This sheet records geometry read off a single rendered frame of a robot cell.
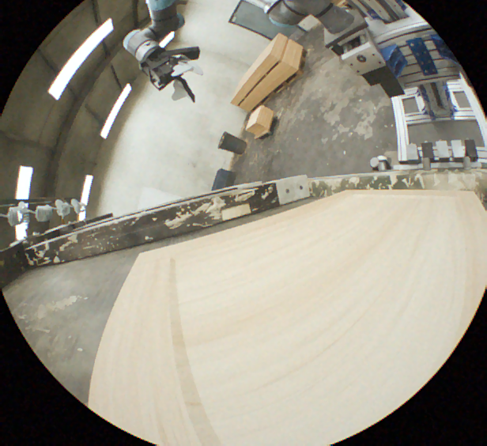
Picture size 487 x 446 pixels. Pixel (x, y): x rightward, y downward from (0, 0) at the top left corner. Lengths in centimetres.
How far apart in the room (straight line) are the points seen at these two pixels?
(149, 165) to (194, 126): 182
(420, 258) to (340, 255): 8
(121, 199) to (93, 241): 511
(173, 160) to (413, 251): 534
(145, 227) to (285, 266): 35
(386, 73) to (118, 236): 97
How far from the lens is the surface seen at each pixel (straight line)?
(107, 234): 48
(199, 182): 532
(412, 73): 87
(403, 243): 18
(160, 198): 390
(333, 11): 73
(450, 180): 41
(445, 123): 134
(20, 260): 81
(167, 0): 52
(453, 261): 16
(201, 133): 559
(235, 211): 46
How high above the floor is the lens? 127
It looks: 22 degrees down
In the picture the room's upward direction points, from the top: 72 degrees counter-clockwise
